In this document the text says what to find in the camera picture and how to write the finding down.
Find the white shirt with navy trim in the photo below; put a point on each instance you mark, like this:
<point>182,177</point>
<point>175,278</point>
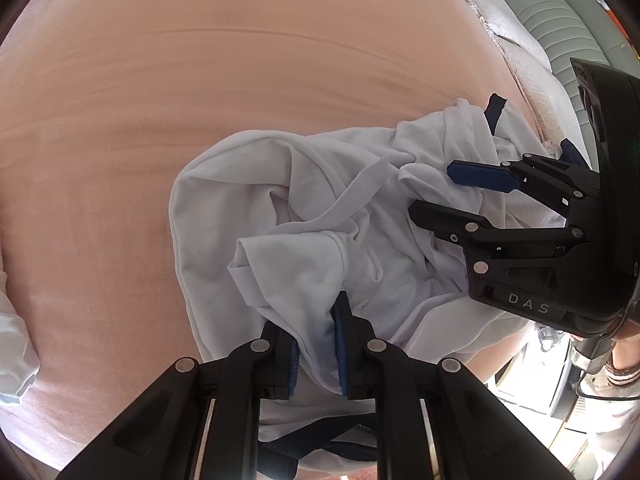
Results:
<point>225,185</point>

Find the grey padded headboard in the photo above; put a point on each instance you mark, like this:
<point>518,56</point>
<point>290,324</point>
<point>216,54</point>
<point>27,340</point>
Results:
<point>560,25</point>

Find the crumpled white garment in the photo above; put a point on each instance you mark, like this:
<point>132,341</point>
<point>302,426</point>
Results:
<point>17,350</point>

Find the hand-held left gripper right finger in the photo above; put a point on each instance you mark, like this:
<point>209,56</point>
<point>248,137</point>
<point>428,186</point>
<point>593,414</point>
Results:
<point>341,350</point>

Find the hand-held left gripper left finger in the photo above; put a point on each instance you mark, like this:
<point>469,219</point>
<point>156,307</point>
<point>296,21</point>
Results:
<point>293,367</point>

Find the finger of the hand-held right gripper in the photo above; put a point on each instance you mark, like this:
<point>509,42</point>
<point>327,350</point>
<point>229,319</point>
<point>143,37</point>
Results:
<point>450,225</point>
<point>475,174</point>

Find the pink bed sheet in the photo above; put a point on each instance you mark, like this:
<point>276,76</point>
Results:
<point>200,60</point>

